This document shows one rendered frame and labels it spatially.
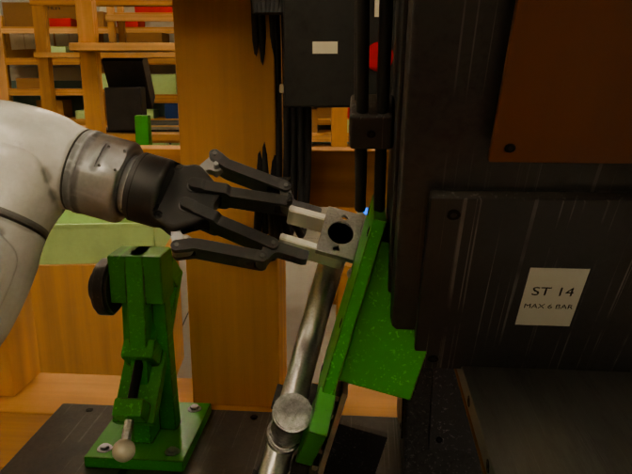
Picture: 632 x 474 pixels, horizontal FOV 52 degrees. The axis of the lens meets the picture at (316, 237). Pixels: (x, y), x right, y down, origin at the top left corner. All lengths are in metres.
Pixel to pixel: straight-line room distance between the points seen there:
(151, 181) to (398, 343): 0.29
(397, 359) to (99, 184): 0.34
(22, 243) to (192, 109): 0.35
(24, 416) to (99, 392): 0.12
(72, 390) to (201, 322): 0.27
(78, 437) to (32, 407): 0.17
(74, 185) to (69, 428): 0.44
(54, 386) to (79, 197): 0.56
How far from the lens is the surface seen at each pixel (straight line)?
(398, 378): 0.61
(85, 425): 1.02
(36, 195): 0.70
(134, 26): 10.22
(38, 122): 0.72
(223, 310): 1.00
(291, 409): 0.62
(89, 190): 0.69
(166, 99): 7.60
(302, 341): 0.75
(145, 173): 0.68
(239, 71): 0.93
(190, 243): 0.67
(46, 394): 1.18
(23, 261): 0.70
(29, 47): 11.35
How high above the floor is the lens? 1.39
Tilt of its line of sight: 14 degrees down
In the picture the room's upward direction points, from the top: straight up
